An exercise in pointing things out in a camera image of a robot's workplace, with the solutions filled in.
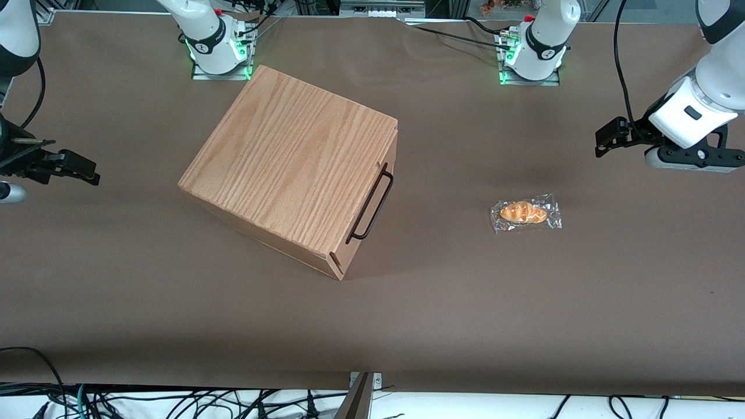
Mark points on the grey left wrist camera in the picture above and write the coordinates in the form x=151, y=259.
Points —
x=669, y=160

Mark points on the silver metal box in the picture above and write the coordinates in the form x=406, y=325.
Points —
x=381, y=8

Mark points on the small metal bracket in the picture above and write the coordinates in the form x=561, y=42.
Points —
x=377, y=381

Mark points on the brown table cover sheet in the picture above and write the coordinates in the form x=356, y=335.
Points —
x=524, y=320

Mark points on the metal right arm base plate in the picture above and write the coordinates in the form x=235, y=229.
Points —
x=198, y=73

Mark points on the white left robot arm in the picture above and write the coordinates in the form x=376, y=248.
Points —
x=719, y=75

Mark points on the oak wooden drawer cabinet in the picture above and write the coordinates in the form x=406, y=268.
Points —
x=279, y=163

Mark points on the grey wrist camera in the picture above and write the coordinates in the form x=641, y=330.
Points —
x=669, y=160
x=11, y=193

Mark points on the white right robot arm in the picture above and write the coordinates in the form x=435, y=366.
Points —
x=204, y=32

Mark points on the tan angled bar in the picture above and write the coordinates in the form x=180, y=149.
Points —
x=356, y=401

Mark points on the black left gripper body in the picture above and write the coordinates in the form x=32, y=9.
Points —
x=639, y=129

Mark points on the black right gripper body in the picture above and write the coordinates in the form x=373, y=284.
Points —
x=13, y=156

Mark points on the aluminium frame profile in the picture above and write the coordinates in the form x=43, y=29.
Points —
x=45, y=11

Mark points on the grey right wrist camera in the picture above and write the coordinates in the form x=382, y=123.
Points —
x=11, y=193

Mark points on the orange toy food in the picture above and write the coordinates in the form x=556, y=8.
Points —
x=489, y=7

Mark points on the bread roll in clear wrapper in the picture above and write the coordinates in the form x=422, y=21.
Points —
x=524, y=212

